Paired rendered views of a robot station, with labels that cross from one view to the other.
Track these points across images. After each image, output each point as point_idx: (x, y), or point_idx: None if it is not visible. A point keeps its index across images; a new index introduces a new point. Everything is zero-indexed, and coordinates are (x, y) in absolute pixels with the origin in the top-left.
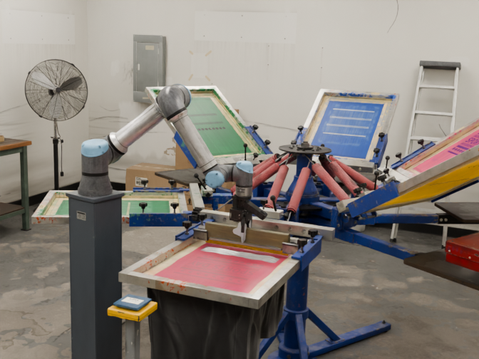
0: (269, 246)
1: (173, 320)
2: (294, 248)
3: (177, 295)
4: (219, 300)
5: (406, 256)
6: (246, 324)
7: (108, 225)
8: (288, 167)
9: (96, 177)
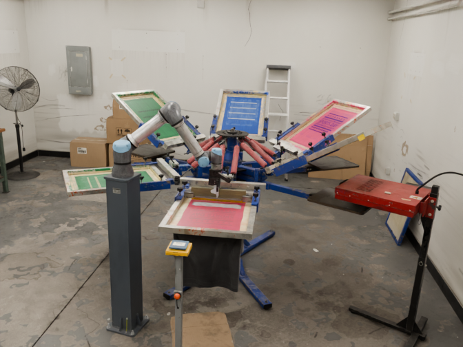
0: (233, 198)
1: (191, 250)
2: (249, 199)
3: (194, 235)
4: (227, 237)
5: (303, 195)
6: (239, 248)
7: (134, 195)
8: (225, 146)
9: (125, 165)
